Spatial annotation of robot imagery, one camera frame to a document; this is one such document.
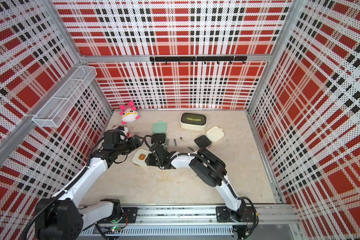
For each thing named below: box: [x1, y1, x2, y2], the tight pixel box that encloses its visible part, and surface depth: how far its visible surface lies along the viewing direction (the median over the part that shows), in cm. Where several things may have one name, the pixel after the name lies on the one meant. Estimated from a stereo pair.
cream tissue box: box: [180, 112, 208, 131], surface depth 110 cm
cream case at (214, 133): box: [193, 126, 225, 149], surface depth 106 cm
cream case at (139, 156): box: [131, 148, 151, 167], surface depth 93 cm
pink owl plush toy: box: [119, 101, 140, 125], surface depth 113 cm
